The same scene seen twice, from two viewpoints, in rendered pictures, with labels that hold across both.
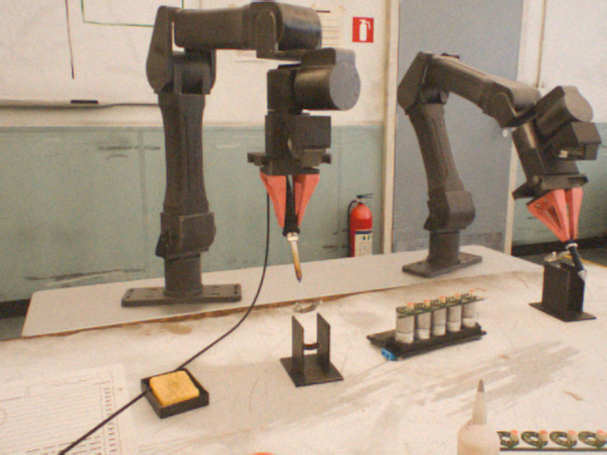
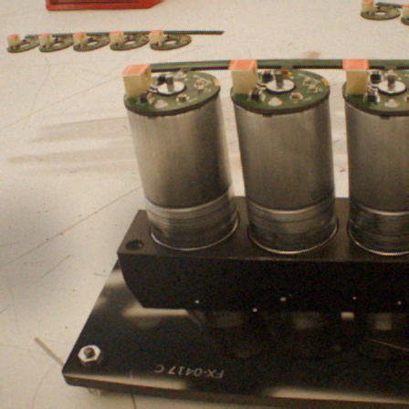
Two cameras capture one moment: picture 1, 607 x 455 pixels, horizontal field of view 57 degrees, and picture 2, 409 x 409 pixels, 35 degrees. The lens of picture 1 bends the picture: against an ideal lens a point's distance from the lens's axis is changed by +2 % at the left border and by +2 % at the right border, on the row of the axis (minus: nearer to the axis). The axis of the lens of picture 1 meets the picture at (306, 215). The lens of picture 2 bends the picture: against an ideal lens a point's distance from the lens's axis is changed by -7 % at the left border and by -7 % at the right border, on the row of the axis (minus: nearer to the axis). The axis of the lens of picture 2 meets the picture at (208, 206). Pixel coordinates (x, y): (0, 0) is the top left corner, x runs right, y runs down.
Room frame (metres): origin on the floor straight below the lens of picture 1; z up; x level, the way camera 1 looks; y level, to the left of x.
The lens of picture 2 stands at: (0.85, -0.10, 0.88)
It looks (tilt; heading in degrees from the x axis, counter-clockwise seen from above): 33 degrees down; 228
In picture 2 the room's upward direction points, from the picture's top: 9 degrees counter-clockwise
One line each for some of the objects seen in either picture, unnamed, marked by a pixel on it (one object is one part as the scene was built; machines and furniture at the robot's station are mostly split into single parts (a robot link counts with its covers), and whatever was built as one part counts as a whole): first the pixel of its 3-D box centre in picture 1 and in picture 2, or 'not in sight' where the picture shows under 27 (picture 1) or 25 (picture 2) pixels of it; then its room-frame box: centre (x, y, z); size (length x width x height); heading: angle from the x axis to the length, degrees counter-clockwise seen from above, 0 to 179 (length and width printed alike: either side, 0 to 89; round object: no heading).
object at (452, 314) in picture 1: (451, 316); (288, 173); (0.73, -0.20, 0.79); 0.02 x 0.02 x 0.05
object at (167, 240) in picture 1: (186, 239); not in sight; (0.92, 0.21, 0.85); 0.09 x 0.06 x 0.06; 135
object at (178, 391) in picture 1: (174, 391); not in sight; (0.58, 0.15, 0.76); 0.07 x 0.05 x 0.02; 32
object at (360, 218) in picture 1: (360, 236); not in sight; (3.46, -0.35, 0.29); 0.16 x 0.15 x 0.55; 112
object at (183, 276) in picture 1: (183, 275); not in sight; (0.92, 0.21, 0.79); 0.20 x 0.07 x 0.08; 97
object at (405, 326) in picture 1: (404, 327); not in sight; (0.69, -0.13, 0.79); 0.02 x 0.02 x 0.05
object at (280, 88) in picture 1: (291, 91); not in sight; (0.73, 0.02, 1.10); 0.07 x 0.06 x 0.07; 45
